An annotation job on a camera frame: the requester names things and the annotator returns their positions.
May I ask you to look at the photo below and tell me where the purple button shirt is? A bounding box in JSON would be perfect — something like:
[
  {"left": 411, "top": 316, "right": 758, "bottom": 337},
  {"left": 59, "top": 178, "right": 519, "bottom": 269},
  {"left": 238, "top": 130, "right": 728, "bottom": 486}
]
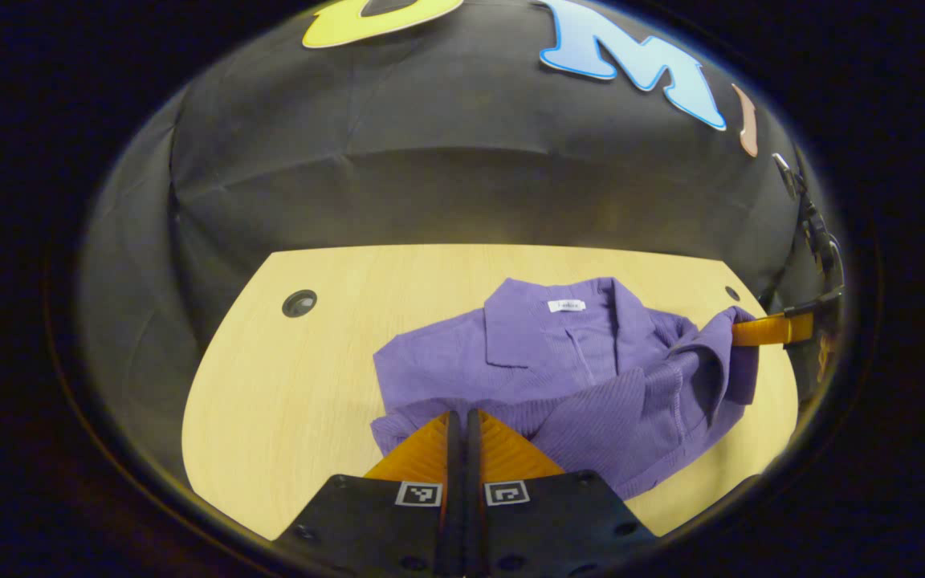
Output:
[{"left": 370, "top": 277, "right": 760, "bottom": 500}]

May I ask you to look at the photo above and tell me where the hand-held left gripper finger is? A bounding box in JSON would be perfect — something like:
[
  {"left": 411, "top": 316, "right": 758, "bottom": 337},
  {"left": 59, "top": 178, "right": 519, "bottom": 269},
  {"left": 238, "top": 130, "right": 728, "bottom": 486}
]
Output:
[
  {"left": 467, "top": 408, "right": 658, "bottom": 578},
  {"left": 274, "top": 409, "right": 463, "bottom": 578}
]

